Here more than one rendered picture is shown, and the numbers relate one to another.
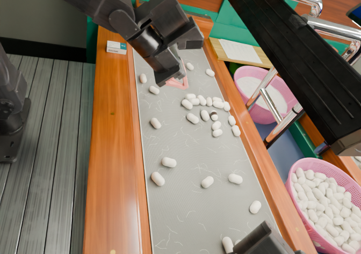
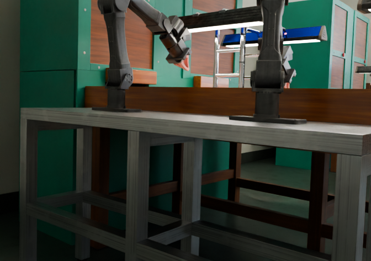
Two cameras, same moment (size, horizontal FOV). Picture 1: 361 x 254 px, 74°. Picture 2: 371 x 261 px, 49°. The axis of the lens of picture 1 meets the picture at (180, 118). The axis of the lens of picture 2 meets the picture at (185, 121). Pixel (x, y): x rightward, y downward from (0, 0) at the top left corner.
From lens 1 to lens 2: 1.42 m
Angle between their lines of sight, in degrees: 44
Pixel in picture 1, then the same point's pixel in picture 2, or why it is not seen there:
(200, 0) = (139, 62)
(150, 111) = not seen: hidden behind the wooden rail
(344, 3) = (212, 50)
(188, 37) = (185, 33)
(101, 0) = (160, 15)
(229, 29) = (162, 79)
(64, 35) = not seen: outside the picture
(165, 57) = (181, 43)
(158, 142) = not seen: hidden behind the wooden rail
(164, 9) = (175, 21)
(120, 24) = (167, 25)
